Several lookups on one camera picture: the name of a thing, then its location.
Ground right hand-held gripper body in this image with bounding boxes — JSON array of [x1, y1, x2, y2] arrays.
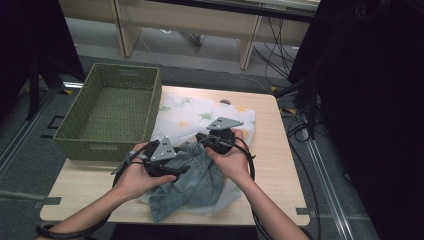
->
[[195, 116, 245, 155]]

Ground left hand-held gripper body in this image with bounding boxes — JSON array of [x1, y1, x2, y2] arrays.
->
[[143, 135, 192, 183]]

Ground white leaf-print mesh laundry bag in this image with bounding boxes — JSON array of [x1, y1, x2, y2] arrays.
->
[[138, 93, 257, 218]]

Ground light blue denim jeans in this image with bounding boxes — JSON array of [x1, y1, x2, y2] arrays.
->
[[148, 141, 231, 224]]

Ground person's right hand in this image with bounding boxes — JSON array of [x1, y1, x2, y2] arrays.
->
[[203, 128, 253, 185]]

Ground person's left hand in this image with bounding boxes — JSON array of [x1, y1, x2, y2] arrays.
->
[[112, 142, 178, 202]]

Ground green woven basket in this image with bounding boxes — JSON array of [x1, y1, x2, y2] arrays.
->
[[53, 63, 163, 163]]

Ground light wooden desk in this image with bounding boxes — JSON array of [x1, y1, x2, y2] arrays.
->
[[58, 0, 316, 70]]

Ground black metal stand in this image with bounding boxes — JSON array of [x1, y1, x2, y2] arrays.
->
[[25, 54, 86, 122]]

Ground black curtain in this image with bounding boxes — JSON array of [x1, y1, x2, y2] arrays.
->
[[0, 0, 86, 118], [288, 0, 424, 240]]

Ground right hand-held gripper black cable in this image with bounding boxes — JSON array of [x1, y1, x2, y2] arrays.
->
[[229, 135, 271, 240]]

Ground hand-held gripper black cable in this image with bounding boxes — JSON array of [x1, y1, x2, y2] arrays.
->
[[35, 139, 161, 240], [229, 135, 271, 240]]

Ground bundle of black floor cables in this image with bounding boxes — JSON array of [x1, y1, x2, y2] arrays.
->
[[253, 16, 354, 240]]

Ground left hand-held gripper black cable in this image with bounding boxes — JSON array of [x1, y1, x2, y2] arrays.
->
[[35, 139, 161, 240]]

